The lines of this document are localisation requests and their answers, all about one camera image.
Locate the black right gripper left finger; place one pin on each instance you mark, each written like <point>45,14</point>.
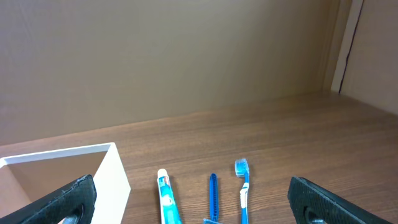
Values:
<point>72,203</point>

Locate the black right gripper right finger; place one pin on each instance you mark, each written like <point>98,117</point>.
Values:
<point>311,203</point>

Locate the white cardboard box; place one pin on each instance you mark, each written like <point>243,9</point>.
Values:
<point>26,178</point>

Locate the blue white toothbrush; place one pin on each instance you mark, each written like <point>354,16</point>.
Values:
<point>242,171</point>

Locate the teal toothpaste tube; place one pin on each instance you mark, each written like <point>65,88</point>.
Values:
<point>168,206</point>

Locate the blue disposable razor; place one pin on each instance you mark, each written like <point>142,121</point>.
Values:
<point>213,201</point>

